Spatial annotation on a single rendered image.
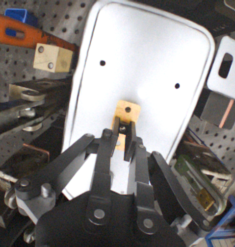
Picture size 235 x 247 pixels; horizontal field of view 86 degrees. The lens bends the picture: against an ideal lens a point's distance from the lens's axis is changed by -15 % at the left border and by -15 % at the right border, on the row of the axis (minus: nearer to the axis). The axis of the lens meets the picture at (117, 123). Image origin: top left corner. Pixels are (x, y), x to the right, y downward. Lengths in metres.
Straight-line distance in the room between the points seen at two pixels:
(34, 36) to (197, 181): 0.34
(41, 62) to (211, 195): 0.31
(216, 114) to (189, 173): 0.13
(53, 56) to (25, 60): 0.48
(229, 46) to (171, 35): 0.11
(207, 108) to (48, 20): 0.60
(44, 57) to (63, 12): 0.44
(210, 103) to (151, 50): 0.16
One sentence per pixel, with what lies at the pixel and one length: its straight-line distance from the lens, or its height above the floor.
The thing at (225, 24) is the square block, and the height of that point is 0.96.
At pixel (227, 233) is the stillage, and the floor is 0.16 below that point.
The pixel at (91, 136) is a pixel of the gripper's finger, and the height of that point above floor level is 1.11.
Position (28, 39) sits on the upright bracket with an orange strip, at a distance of 0.22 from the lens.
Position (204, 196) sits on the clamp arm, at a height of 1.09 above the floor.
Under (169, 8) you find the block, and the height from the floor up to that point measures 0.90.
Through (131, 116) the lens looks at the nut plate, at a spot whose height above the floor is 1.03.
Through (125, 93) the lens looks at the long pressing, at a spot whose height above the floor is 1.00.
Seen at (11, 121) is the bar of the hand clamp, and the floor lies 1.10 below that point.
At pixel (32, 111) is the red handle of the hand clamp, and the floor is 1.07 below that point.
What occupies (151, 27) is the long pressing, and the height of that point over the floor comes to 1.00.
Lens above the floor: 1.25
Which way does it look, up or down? 70 degrees down
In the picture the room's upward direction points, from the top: 170 degrees counter-clockwise
